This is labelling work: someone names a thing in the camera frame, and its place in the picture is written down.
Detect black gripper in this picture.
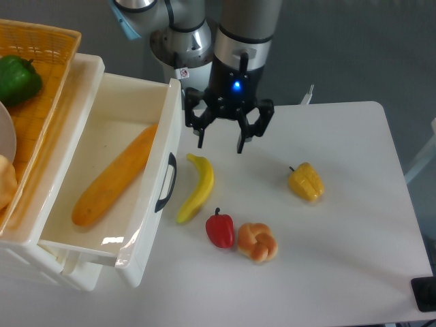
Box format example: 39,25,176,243
185,61,274,154

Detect long orange bread baguette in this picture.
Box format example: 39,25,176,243
72,124,158,227

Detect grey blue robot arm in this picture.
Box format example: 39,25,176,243
109,1,281,148

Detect knotted bread roll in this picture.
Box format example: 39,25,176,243
237,223,279,263

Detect white upper drawer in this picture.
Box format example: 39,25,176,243
40,74,183,287

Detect pale bread in basket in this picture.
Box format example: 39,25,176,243
0,155,18,209

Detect white drawer cabinet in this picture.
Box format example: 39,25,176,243
1,53,105,291

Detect yellow banana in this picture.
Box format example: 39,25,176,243
176,153,215,224

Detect yellow bell pepper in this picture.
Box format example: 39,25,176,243
288,162,325,202

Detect red bell pepper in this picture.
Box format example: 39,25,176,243
205,207,235,249

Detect orange wicker basket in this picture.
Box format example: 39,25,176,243
1,19,81,229

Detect green bell pepper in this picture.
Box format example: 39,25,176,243
1,55,42,107

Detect white plate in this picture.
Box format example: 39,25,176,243
0,104,16,162

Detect black device at edge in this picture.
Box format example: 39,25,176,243
411,276,435,312

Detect dark drawer handle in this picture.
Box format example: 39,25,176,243
155,152,178,213

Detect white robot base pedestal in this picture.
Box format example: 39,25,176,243
150,18,217,91

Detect white frame at right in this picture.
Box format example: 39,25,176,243
405,119,435,184

